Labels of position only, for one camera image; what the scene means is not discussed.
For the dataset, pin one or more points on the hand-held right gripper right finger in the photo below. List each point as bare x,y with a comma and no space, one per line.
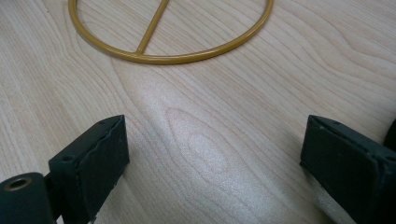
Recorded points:
345,168

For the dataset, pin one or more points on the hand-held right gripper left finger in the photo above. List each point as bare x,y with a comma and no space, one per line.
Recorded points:
93,168

